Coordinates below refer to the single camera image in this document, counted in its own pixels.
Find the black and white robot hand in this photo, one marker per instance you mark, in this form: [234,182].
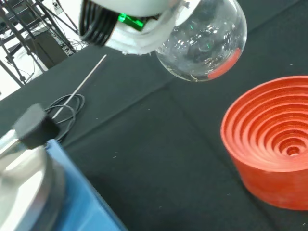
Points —
[134,41]

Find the heater with blue base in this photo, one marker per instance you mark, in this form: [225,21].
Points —
[72,187]

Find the thin glass rod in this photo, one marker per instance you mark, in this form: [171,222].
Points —
[80,86]

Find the dark equipment cabinet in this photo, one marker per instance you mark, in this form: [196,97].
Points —
[48,50]

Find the black bench cloth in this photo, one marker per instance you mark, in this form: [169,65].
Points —
[154,134]

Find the black tripod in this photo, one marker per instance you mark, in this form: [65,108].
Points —
[14,29]

